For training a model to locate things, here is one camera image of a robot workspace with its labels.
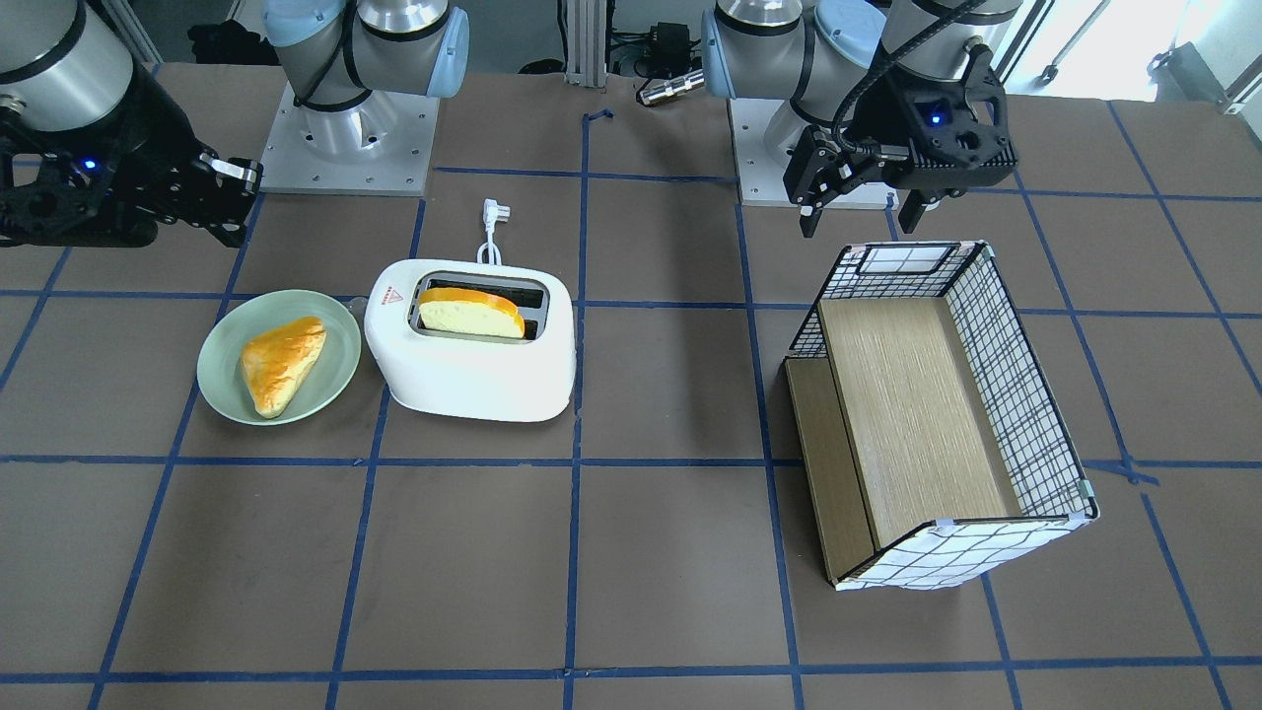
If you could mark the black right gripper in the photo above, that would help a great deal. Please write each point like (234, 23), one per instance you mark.
(148, 148)

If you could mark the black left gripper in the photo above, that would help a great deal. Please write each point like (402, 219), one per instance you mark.
(880, 115)

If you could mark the white toaster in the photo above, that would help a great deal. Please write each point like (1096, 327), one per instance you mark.
(526, 378)

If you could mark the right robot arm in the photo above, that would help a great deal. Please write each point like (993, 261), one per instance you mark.
(65, 67)

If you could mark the toast slice in toaster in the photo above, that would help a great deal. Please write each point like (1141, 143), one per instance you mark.
(470, 312)

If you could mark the golden triangular bread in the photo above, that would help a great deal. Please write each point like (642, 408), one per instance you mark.
(276, 363)

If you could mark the green plate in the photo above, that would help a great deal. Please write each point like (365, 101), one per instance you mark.
(219, 369)

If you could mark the silver cylinder on table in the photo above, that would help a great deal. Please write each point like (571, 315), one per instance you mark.
(657, 92)

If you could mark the wire basket with wood shelf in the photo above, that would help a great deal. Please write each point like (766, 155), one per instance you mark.
(934, 447)

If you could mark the aluminium frame post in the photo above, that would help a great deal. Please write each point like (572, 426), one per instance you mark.
(585, 27)

